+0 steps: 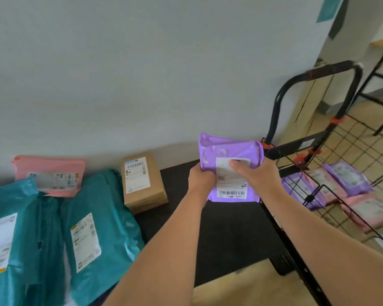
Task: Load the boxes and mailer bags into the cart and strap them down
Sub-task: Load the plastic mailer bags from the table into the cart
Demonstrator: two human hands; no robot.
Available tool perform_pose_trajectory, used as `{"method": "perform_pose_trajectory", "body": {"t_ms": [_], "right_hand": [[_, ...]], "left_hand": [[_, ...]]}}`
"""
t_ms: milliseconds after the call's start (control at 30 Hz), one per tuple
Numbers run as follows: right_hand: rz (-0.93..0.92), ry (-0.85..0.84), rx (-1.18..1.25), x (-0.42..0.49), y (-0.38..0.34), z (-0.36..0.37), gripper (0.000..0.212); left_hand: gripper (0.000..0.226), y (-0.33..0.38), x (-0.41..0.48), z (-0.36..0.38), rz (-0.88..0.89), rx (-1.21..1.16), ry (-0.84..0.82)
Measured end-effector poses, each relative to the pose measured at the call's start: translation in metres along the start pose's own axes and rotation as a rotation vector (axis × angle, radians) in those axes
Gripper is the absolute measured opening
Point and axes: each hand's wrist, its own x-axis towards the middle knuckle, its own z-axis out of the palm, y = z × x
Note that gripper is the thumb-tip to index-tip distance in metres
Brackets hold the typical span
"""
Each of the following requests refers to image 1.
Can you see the person's right forearm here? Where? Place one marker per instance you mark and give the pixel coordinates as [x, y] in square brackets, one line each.
[332, 251]

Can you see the teal package short label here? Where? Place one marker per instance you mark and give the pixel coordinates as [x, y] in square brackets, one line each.
[115, 219]

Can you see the person's left hand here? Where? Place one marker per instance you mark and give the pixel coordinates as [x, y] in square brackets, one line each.
[201, 183]

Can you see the dark green draped cloth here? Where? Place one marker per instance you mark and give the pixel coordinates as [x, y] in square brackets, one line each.
[338, 19]

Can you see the plain teal package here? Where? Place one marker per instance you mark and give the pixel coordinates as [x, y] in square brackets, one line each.
[49, 251]

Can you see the beige cabinet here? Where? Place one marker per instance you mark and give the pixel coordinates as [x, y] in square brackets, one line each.
[306, 117]

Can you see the purple mailer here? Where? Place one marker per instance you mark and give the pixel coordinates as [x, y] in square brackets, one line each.
[229, 149]
[351, 178]
[293, 184]

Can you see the black low metal table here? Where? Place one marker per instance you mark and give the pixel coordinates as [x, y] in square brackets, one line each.
[229, 232]

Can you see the pink mailer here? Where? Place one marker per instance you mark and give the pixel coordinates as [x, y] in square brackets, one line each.
[332, 188]
[370, 210]
[51, 165]

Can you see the person's right hand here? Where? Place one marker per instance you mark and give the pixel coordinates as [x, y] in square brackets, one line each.
[265, 180]

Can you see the teal wall poster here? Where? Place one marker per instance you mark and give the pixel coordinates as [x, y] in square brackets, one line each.
[328, 9]

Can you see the small brown cardboard box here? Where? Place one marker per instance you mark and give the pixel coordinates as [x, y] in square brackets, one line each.
[153, 188]

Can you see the person's left forearm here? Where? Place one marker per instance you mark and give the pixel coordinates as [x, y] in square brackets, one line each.
[159, 258]

